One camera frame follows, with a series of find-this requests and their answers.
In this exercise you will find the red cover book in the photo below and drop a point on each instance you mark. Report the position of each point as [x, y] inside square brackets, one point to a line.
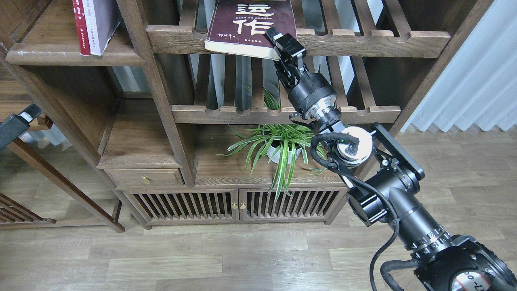
[81, 28]

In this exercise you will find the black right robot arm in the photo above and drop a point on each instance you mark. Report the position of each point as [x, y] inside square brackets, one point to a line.
[383, 180]

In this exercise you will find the right slatted cabinet door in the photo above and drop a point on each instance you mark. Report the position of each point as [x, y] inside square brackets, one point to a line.
[300, 204]

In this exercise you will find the green spider plant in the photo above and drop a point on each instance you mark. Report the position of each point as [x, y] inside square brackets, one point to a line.
[281, 143]

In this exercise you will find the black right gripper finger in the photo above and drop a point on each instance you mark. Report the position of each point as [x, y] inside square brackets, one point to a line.
[289, 73]
[286, 46]

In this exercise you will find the white pleated curtain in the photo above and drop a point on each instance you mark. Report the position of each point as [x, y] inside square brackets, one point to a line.
[478, 88]

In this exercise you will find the left slatted cabinet door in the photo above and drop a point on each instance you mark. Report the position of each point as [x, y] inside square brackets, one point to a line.
[186, 207]

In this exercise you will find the white plant pot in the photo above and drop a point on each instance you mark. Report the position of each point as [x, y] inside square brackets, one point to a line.
[275, 154]

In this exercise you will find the white lavender book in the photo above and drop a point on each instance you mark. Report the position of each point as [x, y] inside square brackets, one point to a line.
[101, 22]

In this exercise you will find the slatted cabinet door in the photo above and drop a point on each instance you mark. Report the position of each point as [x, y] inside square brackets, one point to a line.
[186, 207]
[300, 204]

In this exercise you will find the brass drawer knob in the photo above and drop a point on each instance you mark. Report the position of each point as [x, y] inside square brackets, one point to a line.
[145, 180]

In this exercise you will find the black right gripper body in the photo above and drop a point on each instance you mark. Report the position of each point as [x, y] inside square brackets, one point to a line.
[312, 88]

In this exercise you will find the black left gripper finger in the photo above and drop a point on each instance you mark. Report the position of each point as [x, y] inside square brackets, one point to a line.
[16, 124]

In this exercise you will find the maroon book white characters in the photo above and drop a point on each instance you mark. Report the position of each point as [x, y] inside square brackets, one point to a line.
[238, 26]

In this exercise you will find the small wooden drawer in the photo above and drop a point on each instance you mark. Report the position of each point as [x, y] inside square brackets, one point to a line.
[127, 179]

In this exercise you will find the dark wooden bookshelf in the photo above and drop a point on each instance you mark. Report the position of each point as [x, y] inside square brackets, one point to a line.
[156, 98]

